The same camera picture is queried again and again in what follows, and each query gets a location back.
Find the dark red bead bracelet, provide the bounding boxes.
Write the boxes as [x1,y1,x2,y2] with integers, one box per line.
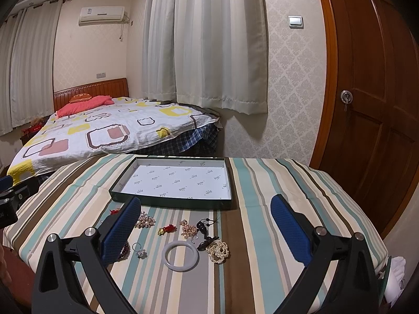
[116,240,131,262]

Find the pearl rhinestone brooch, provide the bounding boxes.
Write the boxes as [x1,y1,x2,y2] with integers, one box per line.
[135,211,156,229]

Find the white jade bangle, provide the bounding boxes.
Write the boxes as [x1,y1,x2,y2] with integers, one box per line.
[162,240,199,272]

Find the red tassel gold charm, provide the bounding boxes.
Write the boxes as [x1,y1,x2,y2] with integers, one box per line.
[158,224,177,236]

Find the cream pearl bracelet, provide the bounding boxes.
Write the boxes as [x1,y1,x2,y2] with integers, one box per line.
[206,239,230,265]

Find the gold rhinestone earrings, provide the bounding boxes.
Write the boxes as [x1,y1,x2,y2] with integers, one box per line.
[180,219,198,240]

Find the black cord pendant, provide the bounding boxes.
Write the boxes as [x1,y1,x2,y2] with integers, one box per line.
[196,218,219,252]

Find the person's left hand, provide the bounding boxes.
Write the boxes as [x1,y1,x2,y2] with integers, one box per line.
[0,245,12,286]

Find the pink pillow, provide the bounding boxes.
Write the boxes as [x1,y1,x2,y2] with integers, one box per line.
[56,96,114,118]

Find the orange round cushion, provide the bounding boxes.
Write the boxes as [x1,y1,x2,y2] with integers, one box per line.
[69,93,92,104]

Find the striped tablecloth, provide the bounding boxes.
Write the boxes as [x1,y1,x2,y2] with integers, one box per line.
[2,153,390,314]

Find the wooden door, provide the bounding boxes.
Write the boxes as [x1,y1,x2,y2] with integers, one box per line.
[310,0,418,236]

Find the wooden headboard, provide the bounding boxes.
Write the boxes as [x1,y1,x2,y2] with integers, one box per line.
[53,78,129,111]

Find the white left curtain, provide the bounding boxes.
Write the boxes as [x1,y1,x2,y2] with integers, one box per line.
[1,0,63,135]

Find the white curtain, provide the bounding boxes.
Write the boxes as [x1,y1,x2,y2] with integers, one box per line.
[1,0,63,135]
[141,0,268,115]

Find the green tray white lining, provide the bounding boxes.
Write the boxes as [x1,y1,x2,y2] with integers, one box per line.
[109,157,233,211]

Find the silver door lock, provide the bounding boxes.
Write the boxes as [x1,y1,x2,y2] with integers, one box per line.
[340,90,353,111]

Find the white air conditioner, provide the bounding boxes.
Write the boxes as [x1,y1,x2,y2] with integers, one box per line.
[78,7,125,26]

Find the blue plaid bed sheet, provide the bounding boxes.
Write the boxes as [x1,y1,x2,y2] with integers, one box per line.
[133,124,220,157]

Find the white centre curtain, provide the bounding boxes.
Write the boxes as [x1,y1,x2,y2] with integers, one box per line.
[141,0,268,115]

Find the white light switch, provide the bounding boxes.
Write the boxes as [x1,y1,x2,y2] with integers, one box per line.
[288,16,304,29]

